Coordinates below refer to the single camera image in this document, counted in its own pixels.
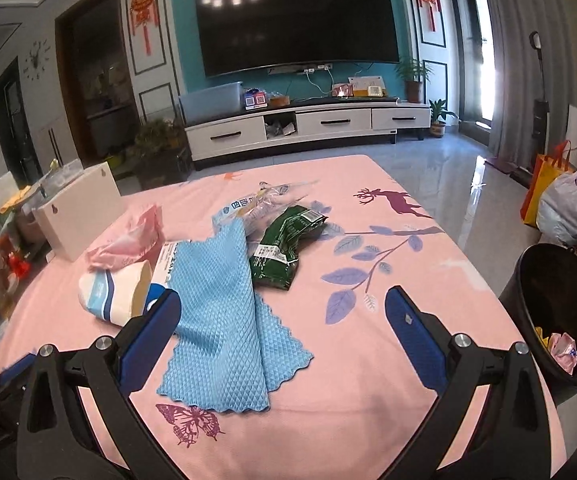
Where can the blue textured cloth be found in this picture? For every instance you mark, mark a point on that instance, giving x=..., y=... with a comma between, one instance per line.
x=218, y=310

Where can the clear printed bread wrapper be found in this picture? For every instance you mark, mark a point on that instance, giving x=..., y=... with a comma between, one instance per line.
x=248, y=207

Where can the black trash bin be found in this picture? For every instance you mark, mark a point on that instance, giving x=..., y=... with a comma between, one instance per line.
x=523, y=280

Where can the grey curtain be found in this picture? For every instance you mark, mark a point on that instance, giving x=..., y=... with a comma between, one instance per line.
x=528, y=20

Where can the white television cabinet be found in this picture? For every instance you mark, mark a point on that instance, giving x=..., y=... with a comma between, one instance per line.
x=333, y=122

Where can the desk calendar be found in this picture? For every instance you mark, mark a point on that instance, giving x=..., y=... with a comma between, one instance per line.
x=366, y=86

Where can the upright vacuum cleaner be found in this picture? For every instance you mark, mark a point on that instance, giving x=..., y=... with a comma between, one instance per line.
x=539, y=115

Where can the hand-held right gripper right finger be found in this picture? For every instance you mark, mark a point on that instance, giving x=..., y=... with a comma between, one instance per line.
x=413, y=340

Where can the white box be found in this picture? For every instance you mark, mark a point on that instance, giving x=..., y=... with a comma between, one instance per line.
x=78, y=215

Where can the small wooden box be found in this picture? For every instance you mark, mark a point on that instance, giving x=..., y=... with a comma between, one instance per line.
x=278, y=101

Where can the black television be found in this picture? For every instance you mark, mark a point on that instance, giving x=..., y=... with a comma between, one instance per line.
x=293, y=20

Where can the clear plastic container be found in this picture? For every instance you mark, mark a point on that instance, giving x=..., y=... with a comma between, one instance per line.
x=63, y=175

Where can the pink crumpled wrapper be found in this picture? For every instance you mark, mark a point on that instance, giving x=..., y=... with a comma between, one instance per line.
x=128, y=240

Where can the small potted plant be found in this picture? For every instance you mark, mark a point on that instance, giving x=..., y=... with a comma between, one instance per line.
x=438, y=122

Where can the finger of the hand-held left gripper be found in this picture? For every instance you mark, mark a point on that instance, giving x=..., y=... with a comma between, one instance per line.
x=16, y=367

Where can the white printed plastic sack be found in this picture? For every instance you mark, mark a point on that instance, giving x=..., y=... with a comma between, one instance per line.
x=566, y=205

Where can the deer wall clock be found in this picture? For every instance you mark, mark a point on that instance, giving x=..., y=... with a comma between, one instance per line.
x=36, y=60

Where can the green snack packet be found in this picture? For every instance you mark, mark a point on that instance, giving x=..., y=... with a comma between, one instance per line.
x=278, y=250

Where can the orange yellow shopping bag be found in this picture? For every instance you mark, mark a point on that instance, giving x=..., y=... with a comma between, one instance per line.
x=543, y=180

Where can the pink printed tablecloth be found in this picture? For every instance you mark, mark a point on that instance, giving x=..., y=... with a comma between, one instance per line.
x=368, y=410

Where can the tall potted plant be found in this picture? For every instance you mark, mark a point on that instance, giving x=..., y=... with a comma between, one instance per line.
x=413, y=85

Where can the dried plant on stand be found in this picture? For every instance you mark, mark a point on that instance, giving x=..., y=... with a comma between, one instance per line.
x=161, y=137

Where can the white chair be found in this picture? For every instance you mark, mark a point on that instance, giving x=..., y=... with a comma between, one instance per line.
x=3, y=190

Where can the clear storage bin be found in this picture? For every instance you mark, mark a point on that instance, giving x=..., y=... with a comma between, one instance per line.
x=211, y=102

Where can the white blue paper cup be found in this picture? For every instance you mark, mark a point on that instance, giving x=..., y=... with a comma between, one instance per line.
x=113, y=292

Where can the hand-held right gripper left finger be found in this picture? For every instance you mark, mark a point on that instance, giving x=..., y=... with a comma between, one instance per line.
x=148, y=340

